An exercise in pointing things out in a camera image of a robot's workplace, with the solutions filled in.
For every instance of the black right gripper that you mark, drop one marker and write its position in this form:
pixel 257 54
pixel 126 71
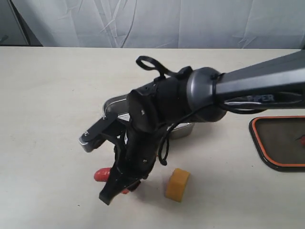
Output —
pixel 135 141

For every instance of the yellow toy cheese wedge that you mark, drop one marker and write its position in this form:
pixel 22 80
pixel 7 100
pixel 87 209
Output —
pixel 177 184

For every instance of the red toy sausage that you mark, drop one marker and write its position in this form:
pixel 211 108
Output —
pixel 102 175

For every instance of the dark transparent lunch box lid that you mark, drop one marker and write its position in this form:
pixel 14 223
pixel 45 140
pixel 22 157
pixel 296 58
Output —
pixel 280 141

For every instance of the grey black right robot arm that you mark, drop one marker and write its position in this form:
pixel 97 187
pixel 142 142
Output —
pixel 201 95

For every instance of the stainless steel lunch box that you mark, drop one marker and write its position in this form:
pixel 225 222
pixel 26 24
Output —
pixel 119 105

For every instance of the grey backdrop curtain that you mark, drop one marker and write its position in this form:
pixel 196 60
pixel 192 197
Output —
pixel 241 24

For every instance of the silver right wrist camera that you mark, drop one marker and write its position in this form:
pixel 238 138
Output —
pixel 95 136

